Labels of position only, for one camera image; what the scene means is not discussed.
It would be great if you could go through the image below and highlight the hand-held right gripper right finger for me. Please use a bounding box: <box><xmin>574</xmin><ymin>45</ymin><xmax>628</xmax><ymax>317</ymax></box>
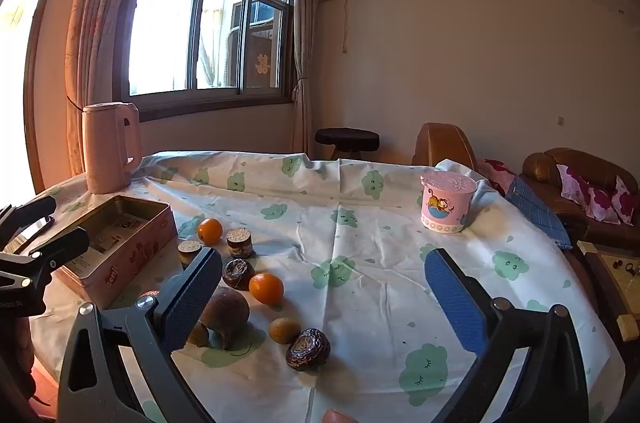
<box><xmin>424</xmin><ymin>248</ymin><xmax>590</xmax><ymax>423</ymax></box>

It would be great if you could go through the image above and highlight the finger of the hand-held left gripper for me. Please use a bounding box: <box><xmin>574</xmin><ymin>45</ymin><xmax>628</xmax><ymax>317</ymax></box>
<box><xmin>0</xmin><ymin>227</ymin><xmax>90</xmax><ymax>290</ymax></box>
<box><xmin>0</xmin><ymin>195</ymin><xmax>57</xmax><ymax>249</ymax></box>

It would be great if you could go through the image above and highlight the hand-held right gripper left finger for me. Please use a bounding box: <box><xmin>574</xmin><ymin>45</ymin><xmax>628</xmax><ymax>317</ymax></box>
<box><xmin>57</xmin><ymin>247</ymin><xmax>223</xmax><ymax>423</ymax></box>

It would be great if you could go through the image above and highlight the large brown fruit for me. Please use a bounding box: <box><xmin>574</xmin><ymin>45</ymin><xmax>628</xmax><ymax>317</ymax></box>
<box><xmin>200</xmin><ymin>285</ymin><xmax>251</xmax><ymax>351</ymax></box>

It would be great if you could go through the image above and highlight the sesame-topped round cake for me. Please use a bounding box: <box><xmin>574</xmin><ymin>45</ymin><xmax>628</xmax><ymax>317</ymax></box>
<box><xmin>177</xmin><ymin>239</ymin><xmax>203</xmax><ymax>266</ymax></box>

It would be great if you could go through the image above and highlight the dark brown round pastry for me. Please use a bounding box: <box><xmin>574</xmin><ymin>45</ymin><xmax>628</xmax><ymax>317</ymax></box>
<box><xmin>221</xmin><ymin>258</ymin><xmax>256</xmax><ymax>291</ymax></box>

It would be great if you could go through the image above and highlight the smooth orange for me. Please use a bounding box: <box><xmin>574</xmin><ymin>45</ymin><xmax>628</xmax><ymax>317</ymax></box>
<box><xmin>248</xmin><ymin>272</ymin><xmax>285</xmax><ymax>305</ymax></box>
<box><xmin>196</xmin><ymin>218</ymin><xmax>224</xmax><ymax>246</ymax></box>

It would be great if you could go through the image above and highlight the pink metal tin box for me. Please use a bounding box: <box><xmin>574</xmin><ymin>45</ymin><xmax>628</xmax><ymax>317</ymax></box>
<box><xmin>52</xmin><ymin>196</ymin><xmax>178</xmax><ymax>310</ymax></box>

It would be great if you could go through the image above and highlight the printed paper leaflet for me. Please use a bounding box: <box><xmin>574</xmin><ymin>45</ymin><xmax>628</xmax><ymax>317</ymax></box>
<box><xmin>75</xmin><ymin>213</ymin><xmax>143</xmax><ymax>264</ymax></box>

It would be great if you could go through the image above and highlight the pink cartoon cup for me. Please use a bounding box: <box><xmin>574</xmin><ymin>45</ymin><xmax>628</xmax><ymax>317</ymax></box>
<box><xmin>419</xmin><ymin>170</ymin><xmax>478</xmax><ymax>235</ymax></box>

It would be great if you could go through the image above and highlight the pink electric kettle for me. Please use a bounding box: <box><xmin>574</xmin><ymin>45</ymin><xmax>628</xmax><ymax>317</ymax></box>
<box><xmin>81</xmin><ymin>102</ymin><xmax>142</xmax><ymax>194</ymax></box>

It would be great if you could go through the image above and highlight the blue plaid cloth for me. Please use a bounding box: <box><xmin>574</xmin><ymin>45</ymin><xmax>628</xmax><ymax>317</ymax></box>
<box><xmin>505</xmin><ymin>178</ymin><xmax>573</xmax><ymax>251</ymax></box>

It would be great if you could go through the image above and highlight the wooden coffee table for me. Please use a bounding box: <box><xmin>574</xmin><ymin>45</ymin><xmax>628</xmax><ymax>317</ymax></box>
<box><xmin>575</xmin><ymin>240</ymin><xmax>640</xmax><ymax>344</ymax></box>

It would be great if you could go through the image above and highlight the brown leather sofa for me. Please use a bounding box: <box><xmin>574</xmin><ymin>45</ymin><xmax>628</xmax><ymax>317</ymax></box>
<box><xmin>520</xmin><ymin>148</ymin><xmax>640</xmax><ymax>249</ymax></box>

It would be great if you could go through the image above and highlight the pink floral cushion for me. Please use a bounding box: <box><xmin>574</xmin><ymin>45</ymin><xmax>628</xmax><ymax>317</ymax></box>
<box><xmin>612</xmin><ymin>175</ymin><xmax>637</xmax><ymax>226</ymax></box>
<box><xmin>585</xmin><ymin>185</ymin><xmax>621</xmax><ymax>224</ymax></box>
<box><xmin>556</xmin><ymin>164</ymin><xmax>591</xmax><ymax>208</ymax></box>

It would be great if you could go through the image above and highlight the pink patterned curtain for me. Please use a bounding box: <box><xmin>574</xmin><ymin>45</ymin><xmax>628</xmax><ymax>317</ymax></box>
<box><xmin>65</xmin><ymin>0</ymin><xmax>176</xmax><ymax>178</ymax></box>

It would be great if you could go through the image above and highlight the black round stool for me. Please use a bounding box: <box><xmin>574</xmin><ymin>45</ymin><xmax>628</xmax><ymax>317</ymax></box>
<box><xmin>315</xmin><ymin>128</ymin><xmax>381</xmax><ymax>161</ymax></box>

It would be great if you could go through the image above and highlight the sliding glass window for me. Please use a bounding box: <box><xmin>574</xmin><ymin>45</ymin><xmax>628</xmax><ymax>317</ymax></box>
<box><xmin>117</xmin><ymin>0</ymin><xmax>296</xmax><ymax>114</ymax></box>

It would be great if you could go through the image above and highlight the beige curtain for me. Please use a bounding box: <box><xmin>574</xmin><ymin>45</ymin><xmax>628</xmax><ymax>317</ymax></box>
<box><xmin>292</xmin><ymin>0</ymin><xmax>328</xmax><ymax>156</ymax></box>

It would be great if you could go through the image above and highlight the wooden doorway frame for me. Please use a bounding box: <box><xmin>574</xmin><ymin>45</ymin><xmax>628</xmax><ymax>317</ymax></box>
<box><xmin>22</xmin><ymin>0</ymin><xmax>86</xmax><ymax>194</ymax></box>

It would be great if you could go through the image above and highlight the air conditioner hose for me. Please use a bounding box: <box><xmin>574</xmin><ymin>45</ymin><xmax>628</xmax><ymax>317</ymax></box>
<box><xmin>320</xmin><ymin>0</ymin><xmax>351</xmax><ymax>54</ymax></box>

